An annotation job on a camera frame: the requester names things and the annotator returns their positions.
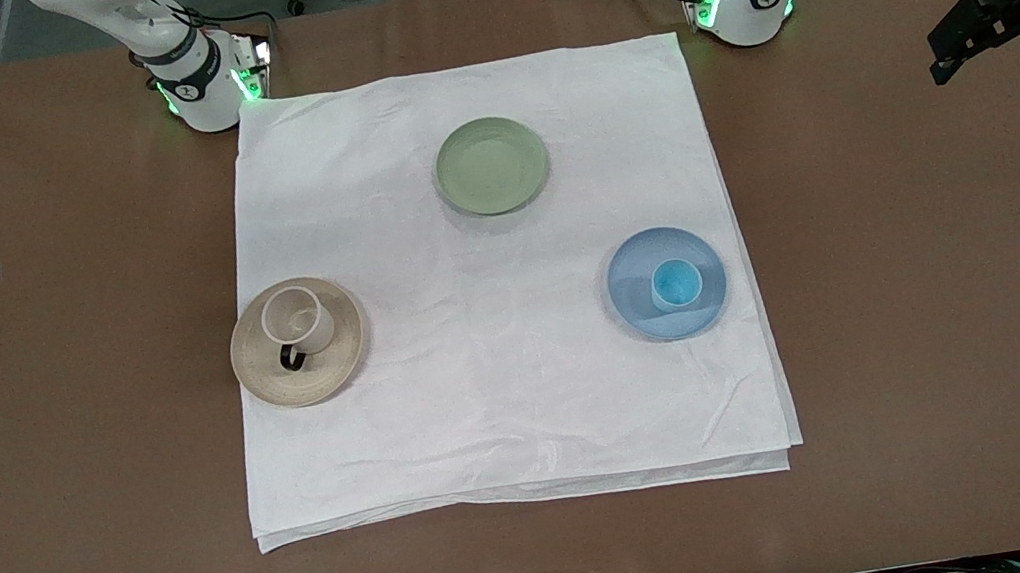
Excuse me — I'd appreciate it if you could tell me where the white mug with black handle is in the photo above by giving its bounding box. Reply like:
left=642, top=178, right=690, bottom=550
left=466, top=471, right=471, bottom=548
left=255, top=279, right=344, bottom=375

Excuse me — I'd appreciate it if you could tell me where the blue cup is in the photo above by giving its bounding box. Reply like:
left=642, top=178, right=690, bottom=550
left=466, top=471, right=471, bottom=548
left=646, top=253, right=708, bottom=316

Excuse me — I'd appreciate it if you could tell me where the beige gray plate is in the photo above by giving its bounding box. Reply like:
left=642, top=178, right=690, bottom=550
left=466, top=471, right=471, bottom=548
left=219, top=268, right=377, bottom=417

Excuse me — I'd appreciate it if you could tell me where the blue plate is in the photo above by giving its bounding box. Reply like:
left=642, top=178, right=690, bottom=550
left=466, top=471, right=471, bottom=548
left=598, top=217, right=738, bottom=350

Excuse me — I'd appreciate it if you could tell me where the green plate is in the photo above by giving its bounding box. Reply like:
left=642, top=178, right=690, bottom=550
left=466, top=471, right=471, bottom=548
left=426, top=108, right=558, bottom=225

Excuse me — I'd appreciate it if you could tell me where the white cloth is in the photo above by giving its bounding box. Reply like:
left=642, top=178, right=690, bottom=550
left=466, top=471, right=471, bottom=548
left=187, top=20, right=810, bottom=556

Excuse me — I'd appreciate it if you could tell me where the black right base cable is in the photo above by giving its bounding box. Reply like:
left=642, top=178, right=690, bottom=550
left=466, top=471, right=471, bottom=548
left=123, top=0, right=281, bottom=71

